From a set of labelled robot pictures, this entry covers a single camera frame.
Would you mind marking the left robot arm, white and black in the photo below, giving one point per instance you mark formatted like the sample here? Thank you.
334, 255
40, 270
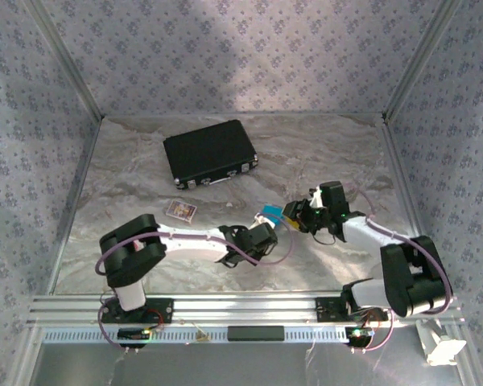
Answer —
193, 245

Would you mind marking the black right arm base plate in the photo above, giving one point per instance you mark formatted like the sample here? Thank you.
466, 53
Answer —
326, 309

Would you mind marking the aluminium mounting rail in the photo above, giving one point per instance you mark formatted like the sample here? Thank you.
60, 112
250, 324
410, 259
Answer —
245, 309

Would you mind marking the aluminium back rail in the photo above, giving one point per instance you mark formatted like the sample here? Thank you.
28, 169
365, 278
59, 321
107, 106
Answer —
306, 115

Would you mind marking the aluminium corner post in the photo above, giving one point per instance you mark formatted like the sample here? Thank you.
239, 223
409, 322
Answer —
420, 60
65, 60

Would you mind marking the blue square paper sheet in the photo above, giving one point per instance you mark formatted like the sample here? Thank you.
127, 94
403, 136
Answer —
271, 212

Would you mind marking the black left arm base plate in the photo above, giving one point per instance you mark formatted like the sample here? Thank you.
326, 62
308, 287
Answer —
165, 311

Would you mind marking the right robot arm, white and black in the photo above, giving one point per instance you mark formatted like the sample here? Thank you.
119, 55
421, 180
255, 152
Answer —
366, 237

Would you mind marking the small card packet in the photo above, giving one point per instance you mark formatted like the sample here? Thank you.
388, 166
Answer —
181, 210

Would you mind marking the black hard case, chrome latches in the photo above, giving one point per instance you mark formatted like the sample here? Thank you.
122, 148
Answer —
205, 150

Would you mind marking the white plastic bracket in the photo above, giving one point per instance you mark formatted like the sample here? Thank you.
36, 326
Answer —
442, 350

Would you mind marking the black rectangular block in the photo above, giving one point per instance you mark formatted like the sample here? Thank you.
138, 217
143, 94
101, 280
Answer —
255, 333

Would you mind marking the aluminium side rail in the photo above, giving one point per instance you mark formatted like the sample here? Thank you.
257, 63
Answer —
406, 201
74, 201

